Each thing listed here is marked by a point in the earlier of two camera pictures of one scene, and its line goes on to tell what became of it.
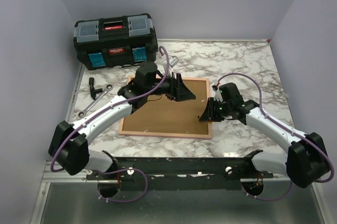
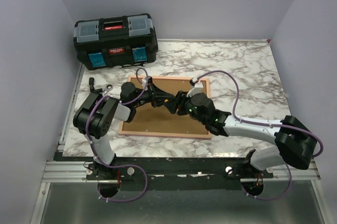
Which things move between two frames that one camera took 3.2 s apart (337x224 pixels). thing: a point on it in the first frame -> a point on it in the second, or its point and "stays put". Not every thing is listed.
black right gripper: (209, 114) -> (178, 101)
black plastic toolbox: (122, 40) stays put
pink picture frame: (160, 116) stays put
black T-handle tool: (93, 91) stays put
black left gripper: (178, 91) -> (160, 95)
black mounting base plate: (180, 173) stays put
